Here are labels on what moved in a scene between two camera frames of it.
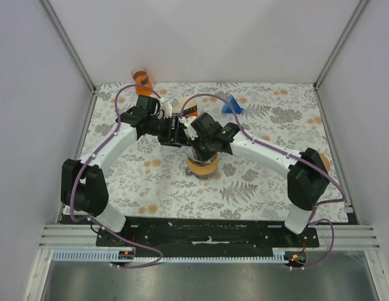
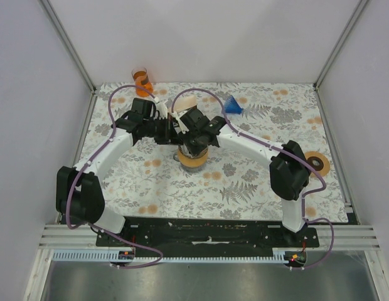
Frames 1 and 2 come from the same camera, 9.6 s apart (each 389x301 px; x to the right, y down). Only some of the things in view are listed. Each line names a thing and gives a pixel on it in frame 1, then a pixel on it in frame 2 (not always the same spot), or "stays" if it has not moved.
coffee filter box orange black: (190, 108) stays
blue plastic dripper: (226, 108) stays
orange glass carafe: (140, 77) stays
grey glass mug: (203, 170) -> (191, 164)
